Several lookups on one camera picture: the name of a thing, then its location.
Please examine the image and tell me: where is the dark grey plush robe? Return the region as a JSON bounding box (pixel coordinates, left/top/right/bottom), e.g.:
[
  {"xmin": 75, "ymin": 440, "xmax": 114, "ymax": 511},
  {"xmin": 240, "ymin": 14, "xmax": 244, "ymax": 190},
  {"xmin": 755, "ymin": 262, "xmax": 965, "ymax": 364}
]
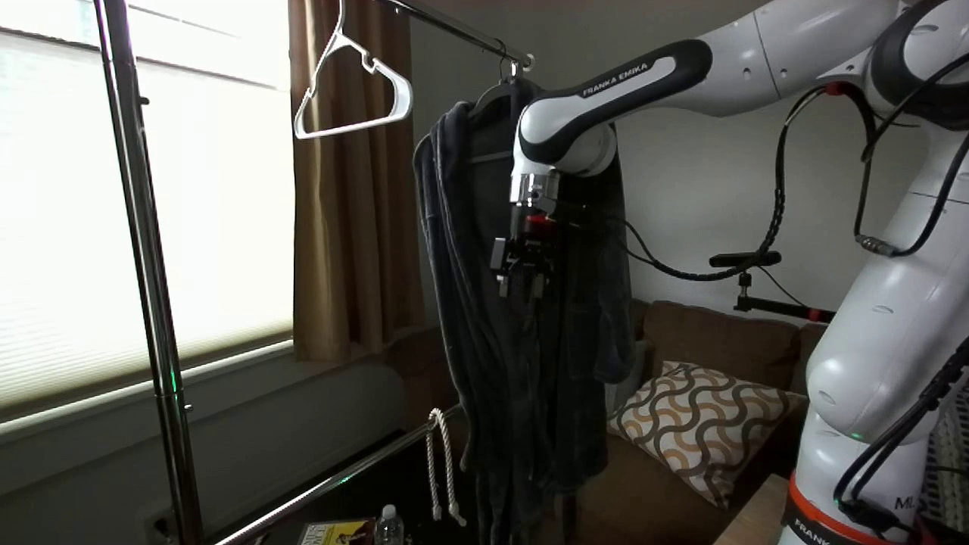
[{"xmin": 411, "ymin": 80, "xmax": 643, "ymax": 545}]

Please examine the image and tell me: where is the metal rack horizontal rail low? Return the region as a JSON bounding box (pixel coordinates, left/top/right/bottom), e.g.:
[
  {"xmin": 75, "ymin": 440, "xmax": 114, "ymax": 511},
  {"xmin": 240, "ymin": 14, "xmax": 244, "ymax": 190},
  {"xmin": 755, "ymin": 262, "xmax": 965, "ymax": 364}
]
[{"xmin": 212, "ymin": 403, "xmax": 469, "ymax": 545}]

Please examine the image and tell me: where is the dark clothes hanger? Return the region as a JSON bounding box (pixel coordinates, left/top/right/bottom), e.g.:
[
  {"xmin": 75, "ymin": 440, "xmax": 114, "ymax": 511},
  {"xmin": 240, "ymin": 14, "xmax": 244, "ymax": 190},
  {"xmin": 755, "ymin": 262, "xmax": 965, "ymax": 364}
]
[{"xmin": 466, "ymin": 58, "xmax": 539, "ymax": 167}]

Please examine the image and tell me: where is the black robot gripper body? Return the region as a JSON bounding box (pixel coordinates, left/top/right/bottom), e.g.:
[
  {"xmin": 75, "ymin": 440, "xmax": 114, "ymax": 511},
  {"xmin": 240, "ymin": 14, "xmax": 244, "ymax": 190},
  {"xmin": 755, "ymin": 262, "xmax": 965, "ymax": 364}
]
[{"xmin": 491, "ymin": 207, "xmax": 563, "ymax": 284}]

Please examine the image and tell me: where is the clear plastic water bottle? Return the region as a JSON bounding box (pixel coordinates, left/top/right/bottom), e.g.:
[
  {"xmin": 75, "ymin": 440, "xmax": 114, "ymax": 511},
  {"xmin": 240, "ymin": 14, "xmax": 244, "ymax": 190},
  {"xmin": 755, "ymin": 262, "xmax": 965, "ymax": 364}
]
[{"xmin": 369, "ymin": 502, "xmax": 410, "ymax": 545}]

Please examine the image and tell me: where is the brown sofa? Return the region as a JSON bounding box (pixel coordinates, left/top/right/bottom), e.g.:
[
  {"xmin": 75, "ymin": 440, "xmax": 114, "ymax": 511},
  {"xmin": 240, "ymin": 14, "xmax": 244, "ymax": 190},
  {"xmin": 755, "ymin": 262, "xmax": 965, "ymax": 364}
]
[{"xmin": 575, "ymin": 298, "xmax": 842, "ymax": 545}]

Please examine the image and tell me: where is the white plastic clothes hanger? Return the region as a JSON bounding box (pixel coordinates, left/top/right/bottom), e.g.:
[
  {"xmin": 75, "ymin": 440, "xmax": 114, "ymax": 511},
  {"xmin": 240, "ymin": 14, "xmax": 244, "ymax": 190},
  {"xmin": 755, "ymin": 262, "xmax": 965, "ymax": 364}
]
[{"xmin": 290, "ymin": 0, "xmax": 417, "ymax": 144}]

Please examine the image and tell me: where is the black low table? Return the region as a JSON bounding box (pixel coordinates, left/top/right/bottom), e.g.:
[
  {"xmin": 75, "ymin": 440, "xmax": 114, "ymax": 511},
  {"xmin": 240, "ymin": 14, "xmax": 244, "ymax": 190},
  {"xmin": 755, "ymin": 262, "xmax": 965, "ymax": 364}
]
[{"xmin": 214, "ymin": 441, "xmax": 488, "ymax": 545}]

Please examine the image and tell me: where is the metal rack upright pole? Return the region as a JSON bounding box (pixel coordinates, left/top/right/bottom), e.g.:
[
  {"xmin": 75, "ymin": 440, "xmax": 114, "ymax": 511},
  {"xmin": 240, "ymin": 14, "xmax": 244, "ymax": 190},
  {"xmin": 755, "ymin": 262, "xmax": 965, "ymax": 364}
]
[{"xmin": 91, "ymin": 0, "xmax": 205, "ymax": 545}]

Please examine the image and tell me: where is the wave patterned cushion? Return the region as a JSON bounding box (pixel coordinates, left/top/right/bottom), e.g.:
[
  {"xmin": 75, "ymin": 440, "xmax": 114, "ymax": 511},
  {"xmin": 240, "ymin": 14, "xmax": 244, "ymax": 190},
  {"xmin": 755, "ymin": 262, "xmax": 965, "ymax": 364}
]
[{"xmin": 606, "ymin": 356, "xmax": 807, "ymax": 509}]

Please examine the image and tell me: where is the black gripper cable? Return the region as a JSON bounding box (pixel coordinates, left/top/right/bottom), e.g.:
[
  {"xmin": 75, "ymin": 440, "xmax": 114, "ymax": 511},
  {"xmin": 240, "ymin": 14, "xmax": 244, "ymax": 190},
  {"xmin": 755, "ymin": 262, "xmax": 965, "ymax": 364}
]
[{"xmin": 614, "ymin": 80, "xmax": 873, "ymax": 284}]

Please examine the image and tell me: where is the metal rack horizontal rail high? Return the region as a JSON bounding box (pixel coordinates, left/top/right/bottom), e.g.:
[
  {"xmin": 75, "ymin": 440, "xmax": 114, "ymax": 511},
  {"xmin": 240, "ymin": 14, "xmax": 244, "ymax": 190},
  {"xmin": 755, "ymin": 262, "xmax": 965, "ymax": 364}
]
[{"xmin": 389, "ymin": 0, "xmax": 536, "ymax": 70}]

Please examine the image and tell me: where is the brown window curtain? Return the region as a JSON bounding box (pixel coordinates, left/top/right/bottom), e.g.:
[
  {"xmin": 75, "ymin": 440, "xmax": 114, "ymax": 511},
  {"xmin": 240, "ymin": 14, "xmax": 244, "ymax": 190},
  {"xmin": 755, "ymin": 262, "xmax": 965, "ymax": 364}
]
[{"xmin": 285, "ymin": 0, "xmax": 431, "ymax": 367}]

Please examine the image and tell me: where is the black camera on stand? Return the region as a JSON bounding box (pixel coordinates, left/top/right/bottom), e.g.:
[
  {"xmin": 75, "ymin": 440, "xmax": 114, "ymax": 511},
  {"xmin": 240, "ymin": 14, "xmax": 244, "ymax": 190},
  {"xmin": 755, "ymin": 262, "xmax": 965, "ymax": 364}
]
[{"xmin": 706, "ymin": 248, "xmax": 842, "ymax": 326}]

